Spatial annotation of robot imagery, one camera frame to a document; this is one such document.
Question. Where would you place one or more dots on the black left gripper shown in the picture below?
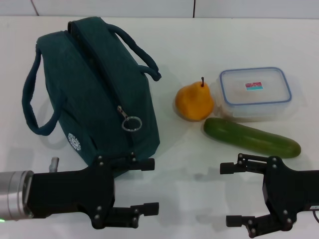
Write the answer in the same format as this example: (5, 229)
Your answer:
(69, 191)

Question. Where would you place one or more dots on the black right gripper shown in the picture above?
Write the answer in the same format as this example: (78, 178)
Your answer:
(294, 191)

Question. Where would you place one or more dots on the green cucumber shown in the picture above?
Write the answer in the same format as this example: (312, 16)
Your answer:
(249, 137)

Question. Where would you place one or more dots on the clear container with blue-rimmed lid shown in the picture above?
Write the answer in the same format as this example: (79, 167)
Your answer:
(256, 99)

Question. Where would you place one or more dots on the orange yellow pear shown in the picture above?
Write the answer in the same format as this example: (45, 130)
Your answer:
(193, 102)

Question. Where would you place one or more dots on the teal fabric lunch bag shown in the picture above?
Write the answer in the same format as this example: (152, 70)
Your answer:
(94, 87)

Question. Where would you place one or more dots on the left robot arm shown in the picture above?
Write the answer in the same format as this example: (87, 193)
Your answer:
(13, 196)

